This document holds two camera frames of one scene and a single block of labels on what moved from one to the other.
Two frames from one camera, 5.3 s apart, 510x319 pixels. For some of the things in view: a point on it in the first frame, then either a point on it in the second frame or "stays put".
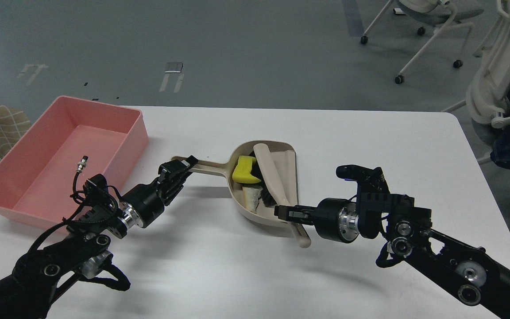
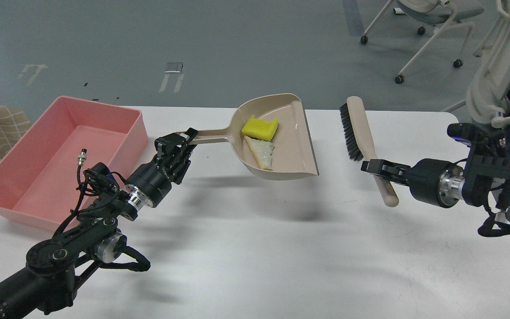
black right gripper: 337,219 to 432,181
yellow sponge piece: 243,173 to 260,128
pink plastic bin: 34,180 stays put
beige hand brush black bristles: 272,188 to 360,145
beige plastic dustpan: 260,175 to 293,156
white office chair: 501,57 stays put
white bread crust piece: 250,196 to 262,150
